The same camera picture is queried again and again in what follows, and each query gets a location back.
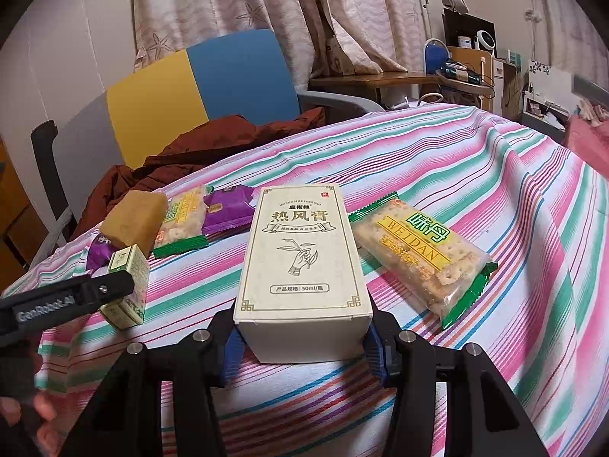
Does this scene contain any small green cream box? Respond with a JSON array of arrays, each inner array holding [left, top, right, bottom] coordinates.
[[98, 244, 150, 330]]

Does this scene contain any person's left hand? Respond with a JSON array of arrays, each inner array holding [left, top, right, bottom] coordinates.
[[0, 388, 62, 457]]

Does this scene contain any dark red jacket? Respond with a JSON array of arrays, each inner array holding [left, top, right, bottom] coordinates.
[[78, 107, 329, 239]]

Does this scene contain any cardboard box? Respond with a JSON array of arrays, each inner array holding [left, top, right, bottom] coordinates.
[[326, 24, 367, 77]]

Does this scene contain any white shelf unit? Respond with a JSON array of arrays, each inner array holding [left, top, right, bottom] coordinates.
[[521, 59, 576, 129]]

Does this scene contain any grey lamp pole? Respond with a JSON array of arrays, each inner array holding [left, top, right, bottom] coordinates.
[[415, 0, 434, 43]]

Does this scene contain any blue round appliance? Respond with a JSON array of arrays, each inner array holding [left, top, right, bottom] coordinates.
[[425, 39, 450, 74]]

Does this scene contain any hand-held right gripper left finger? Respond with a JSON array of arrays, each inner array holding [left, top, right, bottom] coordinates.
[[59, 309, 246, 457]]

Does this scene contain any purple snack wrapper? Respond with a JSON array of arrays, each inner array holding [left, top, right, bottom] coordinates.
[[86, 232, 117, 277]]

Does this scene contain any wooden cabinet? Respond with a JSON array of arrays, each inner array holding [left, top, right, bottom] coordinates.
[[0, 138, 53, 272]]

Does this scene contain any green yellow cracker packet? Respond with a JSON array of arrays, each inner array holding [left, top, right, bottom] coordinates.
[[151, 185, 212, 260], [348, 192, 499, 330]]

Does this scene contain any wooden desk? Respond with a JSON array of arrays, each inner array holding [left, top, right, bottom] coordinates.
[[308, 71, 496, 105]]

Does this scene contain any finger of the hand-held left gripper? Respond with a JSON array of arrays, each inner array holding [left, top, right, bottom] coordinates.
[[76, 270, 135, 315]]

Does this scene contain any patterned beige curtain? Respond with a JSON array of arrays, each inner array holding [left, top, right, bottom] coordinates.
[[128, 0, 429, 77]]

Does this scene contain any pink bedding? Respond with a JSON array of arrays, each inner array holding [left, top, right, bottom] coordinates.
[[566, 105, 609, 172]]

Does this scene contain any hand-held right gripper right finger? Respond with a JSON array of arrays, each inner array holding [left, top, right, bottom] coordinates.
[[362, 307, 545, 457]]

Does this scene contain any purple snack packet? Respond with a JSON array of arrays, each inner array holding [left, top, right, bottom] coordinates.
[[202, 185, 258, 239]]

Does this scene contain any tan cake block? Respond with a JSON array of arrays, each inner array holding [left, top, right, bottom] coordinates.
[[101, 190, 168, 251]]

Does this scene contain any tall white carton box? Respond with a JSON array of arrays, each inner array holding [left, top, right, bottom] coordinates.
[[234, 182, 374, 363]]

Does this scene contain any striped tablecloth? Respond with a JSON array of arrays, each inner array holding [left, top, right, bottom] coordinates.
[[0, 103, 609, 457]]

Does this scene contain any grey yellow blue chair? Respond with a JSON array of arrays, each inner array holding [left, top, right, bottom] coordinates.
[[52, 29, 386, 267]]

